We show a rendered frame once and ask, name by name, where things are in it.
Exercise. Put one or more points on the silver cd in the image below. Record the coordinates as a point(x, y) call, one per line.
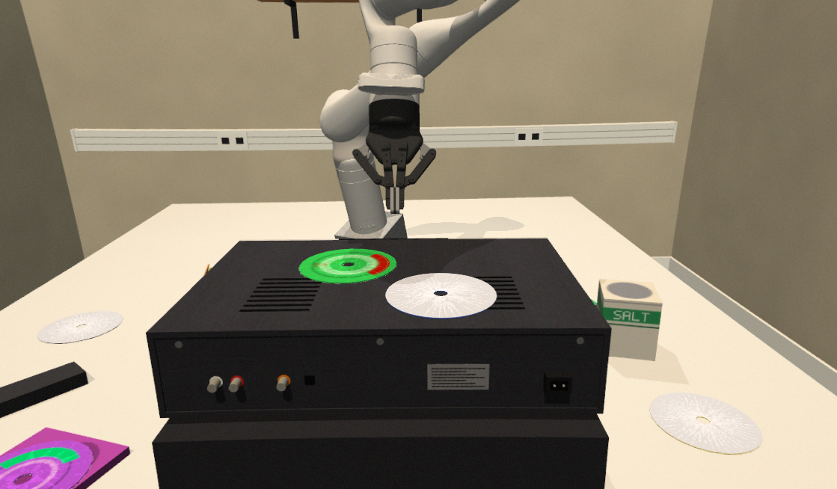
point(65, 330)
point(466, 296)
point(730, 431)

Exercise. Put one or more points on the green cd with red label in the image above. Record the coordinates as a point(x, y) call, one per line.
point(328, 267)

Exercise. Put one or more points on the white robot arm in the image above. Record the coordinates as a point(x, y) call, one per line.
point(399, 51)

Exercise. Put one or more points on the beige salt container with green label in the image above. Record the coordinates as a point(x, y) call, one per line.
point(633, 310)

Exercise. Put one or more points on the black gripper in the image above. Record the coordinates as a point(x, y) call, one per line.
point(394, 138)

